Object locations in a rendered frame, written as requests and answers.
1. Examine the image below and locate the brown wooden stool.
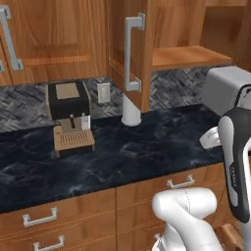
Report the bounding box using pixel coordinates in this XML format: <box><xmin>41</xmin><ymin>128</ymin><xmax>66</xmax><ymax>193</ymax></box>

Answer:
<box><xmin>216</xmin><ymin>223</ymin><xmax>245</xmax><ymax>251</ymax></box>

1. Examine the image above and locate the wooden drawer front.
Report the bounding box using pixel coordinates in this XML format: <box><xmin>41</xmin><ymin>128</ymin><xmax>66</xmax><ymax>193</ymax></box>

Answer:
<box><xmin>116</xmin><ymin>199</ymin><xmax>241</xmax><ymax>251</ymax></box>
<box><xmin>115</xmin><ymin>162</ymin><xmax>227</xmax><ymax>214</ymax></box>
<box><xmin>0</xmin><ymin>187</ymin><xmax>118</xmax><ymax>241</ymax></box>
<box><xmin>0</xmin><ymin>219</ymin><xmax>118</xmax><ymax>251</ymax></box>

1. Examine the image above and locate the grey box appliance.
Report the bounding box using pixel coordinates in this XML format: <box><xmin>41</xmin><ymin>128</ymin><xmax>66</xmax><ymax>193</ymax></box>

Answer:
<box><xmin>200</xmin><ymin>65</ymin><xmax>251</xmax><ymax>118</ymax></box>

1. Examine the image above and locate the black and tan coffee machine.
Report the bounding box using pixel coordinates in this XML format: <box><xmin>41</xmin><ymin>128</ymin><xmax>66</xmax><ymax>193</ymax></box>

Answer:
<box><xmin>45</xmin><ymin>79</ymin><xmax>97</xmax><ymax>159</ymax></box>

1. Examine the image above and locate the wooden cabinet door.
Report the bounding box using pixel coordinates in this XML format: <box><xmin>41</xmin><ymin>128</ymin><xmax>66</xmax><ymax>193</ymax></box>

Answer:
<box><xmin>0</xmin><ymin>0</ymin><xmax>108</xmax><ymax>86</ymax></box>
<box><xmin>105</xmin><ymin>0</ymin><xmax>155</xmax><ymax>114</ymax></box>

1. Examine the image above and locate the white wall outlet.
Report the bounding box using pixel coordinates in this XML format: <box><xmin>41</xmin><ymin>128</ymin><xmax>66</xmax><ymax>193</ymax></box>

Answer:
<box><xmin>96</xmin><ymin>81</ymin><xmax>112</xmax><ymax>105</ymax></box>

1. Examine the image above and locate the wooden cabinet shelf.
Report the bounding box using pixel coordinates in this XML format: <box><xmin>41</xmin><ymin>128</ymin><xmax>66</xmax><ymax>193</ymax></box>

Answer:
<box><xmin>151</xmin><ymin>44</ymin><xmax>233</xmax><ymax>73</ymax></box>

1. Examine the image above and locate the grey drawer handle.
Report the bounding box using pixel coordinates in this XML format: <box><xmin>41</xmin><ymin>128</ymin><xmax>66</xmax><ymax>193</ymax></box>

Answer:
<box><xmin>31</xmin><ymin>234</ymin><xmax>66</xmax><ymax>251</ymax></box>
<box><xmin>166</xmin><ymin>174</ymin><xmax>196</xmax><ymax>190</ymax></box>
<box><xmin>22</xmin><ymin>206</ymin><xmax>59</xmax><ymax>228</ymax></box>

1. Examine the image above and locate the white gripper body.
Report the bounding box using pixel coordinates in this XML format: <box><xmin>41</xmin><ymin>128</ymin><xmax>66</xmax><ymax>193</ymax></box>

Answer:
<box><xmin>199</xmin><ymin>125</ymin><xmax>223</xmax><ymax>150</ymax></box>

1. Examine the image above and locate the white paper towel roll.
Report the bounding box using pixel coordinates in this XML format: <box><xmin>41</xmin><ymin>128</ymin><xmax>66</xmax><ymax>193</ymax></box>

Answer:
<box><xmin>121</xmin><ymin>93</ymin><xmax>143</xmax><ymax>127</ymax></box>

